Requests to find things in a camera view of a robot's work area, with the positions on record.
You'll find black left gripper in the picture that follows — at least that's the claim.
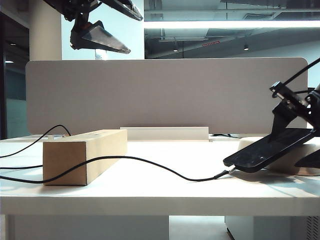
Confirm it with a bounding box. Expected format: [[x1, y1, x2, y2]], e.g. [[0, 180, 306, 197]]
[[42, 0, 144, 55]]

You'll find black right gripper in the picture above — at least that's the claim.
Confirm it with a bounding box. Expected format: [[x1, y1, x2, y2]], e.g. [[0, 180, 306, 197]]
[[268, 81, 320, 170]]

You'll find black smartphone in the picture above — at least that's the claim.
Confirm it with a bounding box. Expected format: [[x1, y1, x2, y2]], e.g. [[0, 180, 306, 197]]
[[222, 127, 319, 174]]

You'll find black charging cable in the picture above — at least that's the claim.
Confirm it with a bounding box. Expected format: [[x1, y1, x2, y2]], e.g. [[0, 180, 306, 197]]
[[0, 124, 236, 185]]

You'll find white pulp paper tray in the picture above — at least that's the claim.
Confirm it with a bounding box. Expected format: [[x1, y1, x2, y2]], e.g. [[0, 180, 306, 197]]
[[238, 136, 320, 177]]

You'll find grey fabric desk divider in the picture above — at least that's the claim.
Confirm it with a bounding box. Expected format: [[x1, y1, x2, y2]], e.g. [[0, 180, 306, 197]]
[[25, 57, 309, 136]]

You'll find long ceiling light strip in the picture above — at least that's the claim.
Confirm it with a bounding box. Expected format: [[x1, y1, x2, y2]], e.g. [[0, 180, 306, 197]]
[[143, 20, 320, 30]]

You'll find white power strip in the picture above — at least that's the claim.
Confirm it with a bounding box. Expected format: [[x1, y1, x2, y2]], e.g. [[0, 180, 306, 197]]
[[23, 134, 70, 141]]

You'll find brown cardboard box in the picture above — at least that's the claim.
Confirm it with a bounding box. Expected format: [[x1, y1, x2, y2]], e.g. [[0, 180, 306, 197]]
[[42, 129, 129, 187]]

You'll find white desk support panel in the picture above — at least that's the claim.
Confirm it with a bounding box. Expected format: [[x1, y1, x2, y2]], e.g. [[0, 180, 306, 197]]
[[4, 214, 171, 240]]

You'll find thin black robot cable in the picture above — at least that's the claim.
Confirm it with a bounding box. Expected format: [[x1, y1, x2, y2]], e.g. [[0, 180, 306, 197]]
[[281, 57, 320, 86]]

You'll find white desk cable flap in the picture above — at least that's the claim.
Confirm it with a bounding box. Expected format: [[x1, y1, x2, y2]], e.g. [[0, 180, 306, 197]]
[[119, 126, 210, 143]]

